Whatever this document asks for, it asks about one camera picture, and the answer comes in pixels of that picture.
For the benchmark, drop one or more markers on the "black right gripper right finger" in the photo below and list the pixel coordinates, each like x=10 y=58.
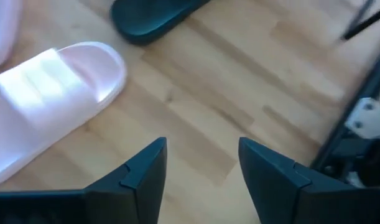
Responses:
x=286 y=193

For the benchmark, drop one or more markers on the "white corner bracket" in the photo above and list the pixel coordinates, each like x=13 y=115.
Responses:
x=368 y=119

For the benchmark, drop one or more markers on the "black aluminium table frame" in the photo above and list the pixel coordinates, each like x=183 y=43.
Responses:
x=357 y=99

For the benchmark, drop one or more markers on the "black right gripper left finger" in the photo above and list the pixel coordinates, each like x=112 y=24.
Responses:
x=127 y=196

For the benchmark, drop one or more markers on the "black slide sandal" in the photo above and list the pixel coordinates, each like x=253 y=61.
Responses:
x=149 y=18

